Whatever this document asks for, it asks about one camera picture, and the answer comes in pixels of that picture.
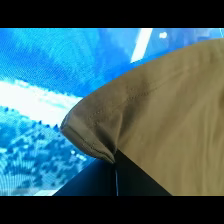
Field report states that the brown garment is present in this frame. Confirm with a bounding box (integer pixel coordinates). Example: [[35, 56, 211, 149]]
[[60, 38, 224, 197]]

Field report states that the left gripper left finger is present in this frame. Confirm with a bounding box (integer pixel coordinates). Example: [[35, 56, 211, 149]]
[[52, 157, 118, 197]]

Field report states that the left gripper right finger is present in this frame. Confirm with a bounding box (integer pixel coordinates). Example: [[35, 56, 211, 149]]
[[114, 148, 173, 197]]

